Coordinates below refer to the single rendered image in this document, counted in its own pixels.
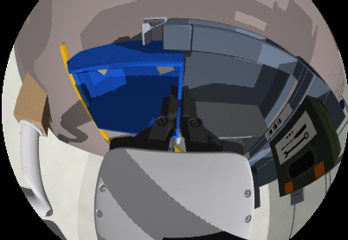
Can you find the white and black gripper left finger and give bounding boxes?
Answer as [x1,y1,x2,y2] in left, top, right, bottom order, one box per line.
[109,85,178,151]

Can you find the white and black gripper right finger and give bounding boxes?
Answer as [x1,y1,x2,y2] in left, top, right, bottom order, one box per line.
[179,86,244,155]

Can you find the yellow vertical bar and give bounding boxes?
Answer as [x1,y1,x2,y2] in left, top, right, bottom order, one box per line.
[60,44,111,144]

